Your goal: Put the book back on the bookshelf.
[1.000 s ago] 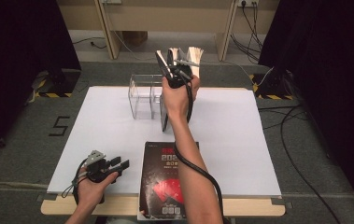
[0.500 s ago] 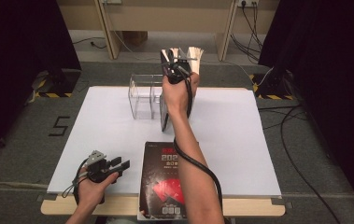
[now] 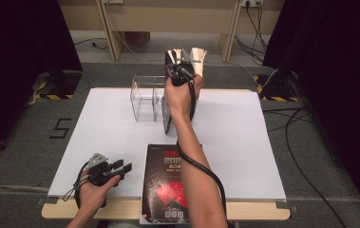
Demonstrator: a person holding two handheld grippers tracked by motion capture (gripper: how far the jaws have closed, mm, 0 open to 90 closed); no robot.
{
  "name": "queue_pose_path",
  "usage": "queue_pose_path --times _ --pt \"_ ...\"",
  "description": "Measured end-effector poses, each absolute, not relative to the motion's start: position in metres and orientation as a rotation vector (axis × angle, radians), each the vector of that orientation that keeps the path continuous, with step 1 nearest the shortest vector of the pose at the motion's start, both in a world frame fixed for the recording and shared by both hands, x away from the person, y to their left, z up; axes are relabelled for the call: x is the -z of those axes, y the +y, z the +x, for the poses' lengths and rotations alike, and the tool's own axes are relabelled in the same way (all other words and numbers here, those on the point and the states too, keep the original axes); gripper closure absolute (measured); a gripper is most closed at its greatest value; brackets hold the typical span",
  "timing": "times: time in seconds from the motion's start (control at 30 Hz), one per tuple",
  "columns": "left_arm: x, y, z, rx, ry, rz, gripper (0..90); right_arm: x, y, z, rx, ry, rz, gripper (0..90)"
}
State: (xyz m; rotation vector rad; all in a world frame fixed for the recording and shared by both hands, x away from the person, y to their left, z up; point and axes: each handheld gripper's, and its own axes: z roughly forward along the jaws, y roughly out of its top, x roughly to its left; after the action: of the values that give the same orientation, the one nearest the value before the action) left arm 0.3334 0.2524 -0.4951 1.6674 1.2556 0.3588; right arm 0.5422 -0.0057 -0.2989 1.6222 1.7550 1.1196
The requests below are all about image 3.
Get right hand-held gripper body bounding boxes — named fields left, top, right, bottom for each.
left=167, top=48, right=200, bottom=87

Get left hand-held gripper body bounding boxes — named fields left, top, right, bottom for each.
left=88, top=152, right=120, bottom=186

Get thick white book colourful tiles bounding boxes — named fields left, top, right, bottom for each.
left=188, top=47, right=208, bottom=123

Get black and red magazine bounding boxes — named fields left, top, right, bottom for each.
left=139, top=143, right=204, bottom=226

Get purple cover magazine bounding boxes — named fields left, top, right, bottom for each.
left=162, top=48, right=185, bottom=135

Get clear acrylic book rack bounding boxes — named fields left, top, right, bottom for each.
left=130, top=74, right=169, bottom=123

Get person's left hand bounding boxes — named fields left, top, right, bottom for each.
left=78, top=172, right=122, bottom=212

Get person's right hand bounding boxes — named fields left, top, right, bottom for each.
left=163, top=75, right=204, bottom=120

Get beige wooden desk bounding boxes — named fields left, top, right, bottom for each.
left=57, top=0, right=286, bottom=63

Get black stand base striped tape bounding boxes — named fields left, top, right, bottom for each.
left=253, top=73, right=299, bottom=103
left=34, top=69, right=85, bottom=101

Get black curtain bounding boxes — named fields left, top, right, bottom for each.
left=262, top=0, right=360, bottom=219
left=0, top=0, right=84, bottom=165

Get thin white cable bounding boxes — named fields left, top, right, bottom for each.
left=112, top=29, right=278, bottom=89

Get bundle of black cables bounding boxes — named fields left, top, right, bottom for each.
left=234, top=2, right=270, bottom=65

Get short black floor cable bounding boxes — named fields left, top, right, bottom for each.
left=72, top=37, right=109, bottom=51

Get white wall socket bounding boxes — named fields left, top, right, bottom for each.
left=241, top=0, right=264, bottom=8

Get long black floor cable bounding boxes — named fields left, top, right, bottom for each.
left=261, top=105, right=348, bottom=228

